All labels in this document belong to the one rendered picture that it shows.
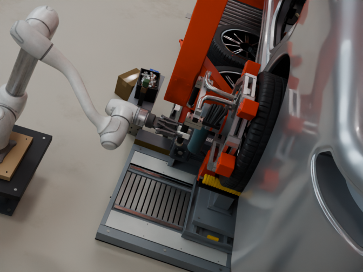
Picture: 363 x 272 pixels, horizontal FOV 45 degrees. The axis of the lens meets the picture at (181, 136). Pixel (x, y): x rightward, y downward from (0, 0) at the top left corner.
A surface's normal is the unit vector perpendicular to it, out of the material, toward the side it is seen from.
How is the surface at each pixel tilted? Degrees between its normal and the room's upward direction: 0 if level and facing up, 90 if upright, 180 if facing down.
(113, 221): 0
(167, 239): 0
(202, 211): 0
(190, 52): 90
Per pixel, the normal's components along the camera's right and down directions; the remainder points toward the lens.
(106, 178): 0.29, -0.69
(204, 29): -0.18, 0.63
